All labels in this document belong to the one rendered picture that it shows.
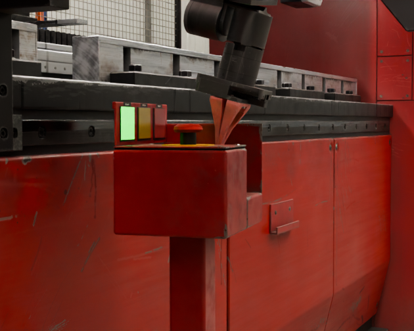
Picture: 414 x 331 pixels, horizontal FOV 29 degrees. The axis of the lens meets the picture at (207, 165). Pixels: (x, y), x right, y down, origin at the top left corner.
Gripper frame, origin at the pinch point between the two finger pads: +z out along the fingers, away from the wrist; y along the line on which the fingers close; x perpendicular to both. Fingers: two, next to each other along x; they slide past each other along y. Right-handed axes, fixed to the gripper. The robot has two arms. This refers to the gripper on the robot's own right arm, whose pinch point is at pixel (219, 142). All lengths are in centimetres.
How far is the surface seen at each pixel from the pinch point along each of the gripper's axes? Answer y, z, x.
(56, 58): 53, -4, -46
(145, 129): 10.1, 0.8, 4.5
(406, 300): -32, 55, -188
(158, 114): 10.7, -1.4, -0.9
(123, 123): 10.4, -0.1, 12.4
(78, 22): 38.5, -12.1, -23.2
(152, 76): 23.9, -5.7, -28.8
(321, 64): 22, -21, -193
